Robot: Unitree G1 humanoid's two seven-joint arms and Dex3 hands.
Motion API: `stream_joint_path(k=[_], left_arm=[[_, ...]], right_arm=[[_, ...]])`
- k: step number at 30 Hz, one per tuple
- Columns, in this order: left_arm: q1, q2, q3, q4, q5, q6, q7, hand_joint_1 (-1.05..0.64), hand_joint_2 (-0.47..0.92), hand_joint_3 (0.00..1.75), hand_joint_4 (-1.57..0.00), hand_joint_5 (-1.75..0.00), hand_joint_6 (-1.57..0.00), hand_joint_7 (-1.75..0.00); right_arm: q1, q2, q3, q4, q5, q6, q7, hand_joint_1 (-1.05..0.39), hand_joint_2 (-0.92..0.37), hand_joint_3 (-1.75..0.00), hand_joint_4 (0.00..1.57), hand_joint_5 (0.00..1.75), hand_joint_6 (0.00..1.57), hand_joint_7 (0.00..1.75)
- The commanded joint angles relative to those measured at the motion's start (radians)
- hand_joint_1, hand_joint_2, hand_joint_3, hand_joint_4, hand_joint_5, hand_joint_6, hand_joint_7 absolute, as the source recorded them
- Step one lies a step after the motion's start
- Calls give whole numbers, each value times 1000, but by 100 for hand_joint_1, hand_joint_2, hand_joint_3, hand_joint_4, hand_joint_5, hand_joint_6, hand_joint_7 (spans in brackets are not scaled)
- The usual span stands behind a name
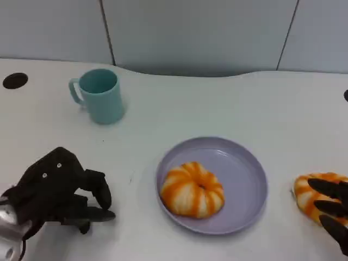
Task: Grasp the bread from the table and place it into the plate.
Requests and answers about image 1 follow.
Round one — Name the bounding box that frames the pale green mug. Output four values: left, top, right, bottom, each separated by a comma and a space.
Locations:
68, 69, 126, 126

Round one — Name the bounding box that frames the lilac plate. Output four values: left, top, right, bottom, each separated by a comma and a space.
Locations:
156, 136, 269, 235

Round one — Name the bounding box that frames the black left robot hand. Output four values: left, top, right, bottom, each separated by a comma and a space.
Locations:
1, 146, 116, 235

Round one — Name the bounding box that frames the orange white toy bread roll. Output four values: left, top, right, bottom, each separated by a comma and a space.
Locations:
291, 172, 348, 227
159, 161, 226, 219

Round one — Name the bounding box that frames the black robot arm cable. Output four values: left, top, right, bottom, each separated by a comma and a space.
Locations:
18, 219, 46, 261

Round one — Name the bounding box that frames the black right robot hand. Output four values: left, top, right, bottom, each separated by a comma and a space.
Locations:
307, 178, 348, 257

